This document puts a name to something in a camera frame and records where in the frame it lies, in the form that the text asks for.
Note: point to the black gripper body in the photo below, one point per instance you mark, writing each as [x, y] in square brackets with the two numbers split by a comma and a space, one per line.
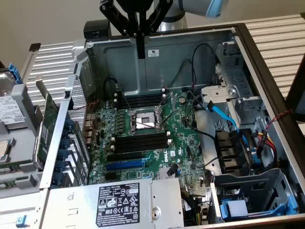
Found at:
[138, 4]

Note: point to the white sticker label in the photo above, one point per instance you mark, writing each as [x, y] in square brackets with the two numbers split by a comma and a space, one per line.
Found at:
[153, 53]

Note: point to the open grey PC case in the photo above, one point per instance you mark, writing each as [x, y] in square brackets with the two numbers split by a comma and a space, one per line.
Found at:
[124, 69]

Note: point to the black box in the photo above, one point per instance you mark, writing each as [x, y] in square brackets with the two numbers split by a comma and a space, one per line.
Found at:
[97, 29]

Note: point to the thin metal locking lever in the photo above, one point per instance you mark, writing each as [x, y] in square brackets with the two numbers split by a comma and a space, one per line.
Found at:
[169, 117]
[125, 99]
[165, 98]

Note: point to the round coin battery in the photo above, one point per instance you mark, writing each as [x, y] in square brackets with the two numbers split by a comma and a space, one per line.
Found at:
[182, 99]

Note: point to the metal CPU socket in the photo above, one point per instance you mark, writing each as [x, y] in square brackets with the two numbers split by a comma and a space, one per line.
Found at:
[145, 119]

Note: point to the grey metal drive cage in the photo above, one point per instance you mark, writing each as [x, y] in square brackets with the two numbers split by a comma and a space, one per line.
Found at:
[238, 81]

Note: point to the green Dell motherboard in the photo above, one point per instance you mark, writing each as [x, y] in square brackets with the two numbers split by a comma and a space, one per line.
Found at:
[181, 143]

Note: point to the blue card retention clip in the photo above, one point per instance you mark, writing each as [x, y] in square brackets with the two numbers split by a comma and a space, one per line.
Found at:
[65, 134]
[60, 165]
[64, 143]
[62, 154]
[57, 177]
[68, 124]

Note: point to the small black table clip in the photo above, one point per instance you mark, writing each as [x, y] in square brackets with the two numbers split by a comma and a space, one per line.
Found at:
[35, 47]

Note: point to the long black expansion slot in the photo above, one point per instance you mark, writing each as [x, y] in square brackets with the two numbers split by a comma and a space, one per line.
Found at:
[124, 157]

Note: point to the green graphics card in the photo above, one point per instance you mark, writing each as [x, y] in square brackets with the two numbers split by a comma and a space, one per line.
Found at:
[48, 119]

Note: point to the blue expansion slot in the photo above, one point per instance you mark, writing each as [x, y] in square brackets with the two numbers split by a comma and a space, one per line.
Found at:
[124, 165]

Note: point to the silver chipset heat sink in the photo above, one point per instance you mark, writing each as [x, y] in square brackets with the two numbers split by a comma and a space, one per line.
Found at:
[163, 173]

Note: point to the short black expansion slot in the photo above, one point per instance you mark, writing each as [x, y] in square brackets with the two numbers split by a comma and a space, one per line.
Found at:
[110, 176]

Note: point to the black fan shroud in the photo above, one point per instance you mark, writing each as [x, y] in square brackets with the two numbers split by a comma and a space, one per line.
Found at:
[228, 148]

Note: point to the silver hard disk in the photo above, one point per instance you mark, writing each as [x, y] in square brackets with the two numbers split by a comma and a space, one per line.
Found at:
[8, 109]

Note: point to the dark flat panel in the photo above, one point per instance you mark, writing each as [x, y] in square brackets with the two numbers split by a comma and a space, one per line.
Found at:
[297, 90]

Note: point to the silver power supply with label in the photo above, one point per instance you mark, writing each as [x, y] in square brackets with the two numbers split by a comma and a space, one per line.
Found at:
[78, 202]

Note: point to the silver CPU chip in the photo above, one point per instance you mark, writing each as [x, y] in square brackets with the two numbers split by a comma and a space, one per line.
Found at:
[3, 151]

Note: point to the grey metal disk bay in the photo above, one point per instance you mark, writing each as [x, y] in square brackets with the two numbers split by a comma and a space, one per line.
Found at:
[252, 183]

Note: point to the blue plastic disk tray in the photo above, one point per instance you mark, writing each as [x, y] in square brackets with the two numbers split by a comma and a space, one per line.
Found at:
[237, 207]

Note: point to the blue case latch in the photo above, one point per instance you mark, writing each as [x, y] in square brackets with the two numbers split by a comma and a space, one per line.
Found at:
[21, 221]

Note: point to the blue hard disk bracket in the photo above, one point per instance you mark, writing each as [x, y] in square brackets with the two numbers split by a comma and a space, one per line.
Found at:
[14, 72]

